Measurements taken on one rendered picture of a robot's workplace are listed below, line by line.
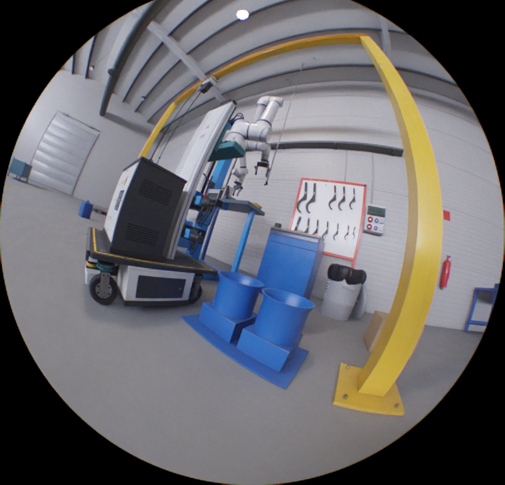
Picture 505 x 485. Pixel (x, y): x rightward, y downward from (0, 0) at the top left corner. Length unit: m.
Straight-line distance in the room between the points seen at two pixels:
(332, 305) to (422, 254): 1.49
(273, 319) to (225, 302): 0.30
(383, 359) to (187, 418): 0.80
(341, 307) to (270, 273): 1.04
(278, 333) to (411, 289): 0.64
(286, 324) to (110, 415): 0.79
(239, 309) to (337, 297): 1.41
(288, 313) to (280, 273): 1.44
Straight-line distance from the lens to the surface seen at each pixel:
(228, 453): 0.61
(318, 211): 3.45
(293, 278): 2.13
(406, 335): 0.89
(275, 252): 2.24
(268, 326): 0.83
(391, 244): 3.41
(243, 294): 0.92
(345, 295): 2.11
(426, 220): 0.92
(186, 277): 1.11
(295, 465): 0.66
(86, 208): 4.44
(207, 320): 1.06
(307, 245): 2.12
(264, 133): 1.38
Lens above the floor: 0.57
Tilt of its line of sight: 5 degrees up
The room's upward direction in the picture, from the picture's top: 17 degrees clockwise
